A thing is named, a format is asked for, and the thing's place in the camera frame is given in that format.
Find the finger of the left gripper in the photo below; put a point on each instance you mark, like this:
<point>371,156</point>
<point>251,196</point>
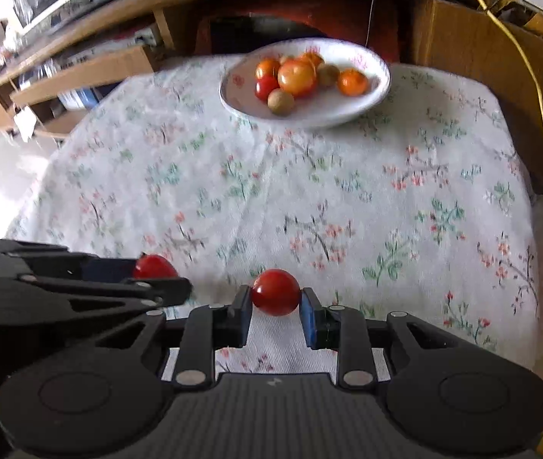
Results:
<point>108,270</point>

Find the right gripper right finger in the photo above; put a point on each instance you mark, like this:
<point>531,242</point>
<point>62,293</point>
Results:
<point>343,330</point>

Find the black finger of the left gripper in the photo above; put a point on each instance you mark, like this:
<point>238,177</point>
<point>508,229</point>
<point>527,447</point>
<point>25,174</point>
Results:
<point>164,292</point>

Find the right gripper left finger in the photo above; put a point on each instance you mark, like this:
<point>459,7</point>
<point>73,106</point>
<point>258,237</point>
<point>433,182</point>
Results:
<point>207,330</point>

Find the red cherry tomato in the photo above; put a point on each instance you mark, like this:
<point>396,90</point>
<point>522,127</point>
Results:
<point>265,86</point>
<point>151,266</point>
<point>276,292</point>

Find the red cherry tomato front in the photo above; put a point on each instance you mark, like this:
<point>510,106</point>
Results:
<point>276,292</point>

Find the red cherry tomato top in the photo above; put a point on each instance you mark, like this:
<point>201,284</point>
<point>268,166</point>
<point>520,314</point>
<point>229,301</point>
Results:
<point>265,86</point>

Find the orange mandarin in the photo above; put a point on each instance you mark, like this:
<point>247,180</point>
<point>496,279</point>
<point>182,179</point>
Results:
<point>352,82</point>
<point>313,58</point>
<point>268,67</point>

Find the large red tomato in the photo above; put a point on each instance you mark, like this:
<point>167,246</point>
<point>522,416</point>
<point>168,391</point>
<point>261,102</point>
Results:
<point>297,78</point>

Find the floral tablecloth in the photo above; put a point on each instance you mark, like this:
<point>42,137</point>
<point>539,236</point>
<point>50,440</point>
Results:
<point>419,205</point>

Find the wooden shelf left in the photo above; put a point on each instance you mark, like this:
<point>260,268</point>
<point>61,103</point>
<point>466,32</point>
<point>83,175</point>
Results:
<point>102,70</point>

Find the white floral bowl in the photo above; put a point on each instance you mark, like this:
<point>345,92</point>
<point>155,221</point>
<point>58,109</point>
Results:
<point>324,107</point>

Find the wooden desk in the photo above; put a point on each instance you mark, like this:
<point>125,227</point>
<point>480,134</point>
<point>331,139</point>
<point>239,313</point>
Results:
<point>178,21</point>

